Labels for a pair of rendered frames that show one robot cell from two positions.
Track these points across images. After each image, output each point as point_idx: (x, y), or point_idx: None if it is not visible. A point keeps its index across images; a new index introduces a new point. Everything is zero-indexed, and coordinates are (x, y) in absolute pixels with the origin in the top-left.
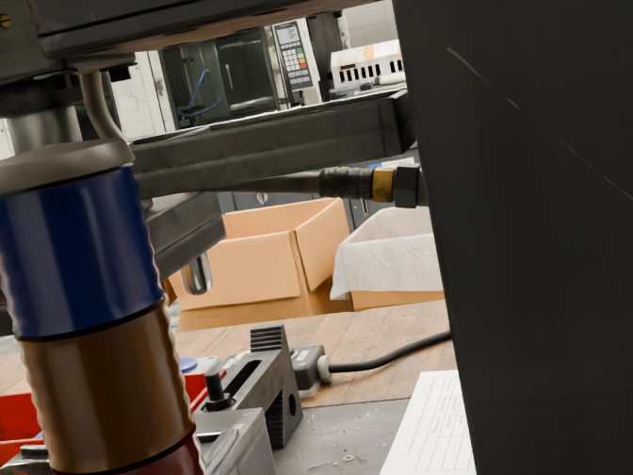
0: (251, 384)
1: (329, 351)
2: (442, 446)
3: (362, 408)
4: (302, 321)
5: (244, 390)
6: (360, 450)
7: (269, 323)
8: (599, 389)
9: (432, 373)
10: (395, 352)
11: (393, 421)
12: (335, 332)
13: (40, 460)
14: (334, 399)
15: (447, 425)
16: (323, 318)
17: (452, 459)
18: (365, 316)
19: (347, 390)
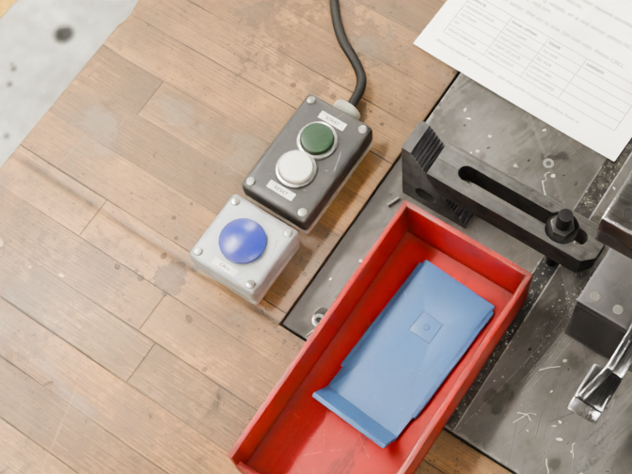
0: (529, 190)
1: (248, 87)
2: (582, 95)
3: (446, 117)
4: (102, 76)
5: (543, 199)
6: (539, 150)
7: (63, 109)
8: None
9: (425, 37)
10: (347, 41)
11: (499, 106)
12: (187, 60)
13: (614, 384)
14: (400, 129)
15: (546, 74)
16: (115, 53)
17: (612, 99)
18: (161, 16)
19: (387, 112)
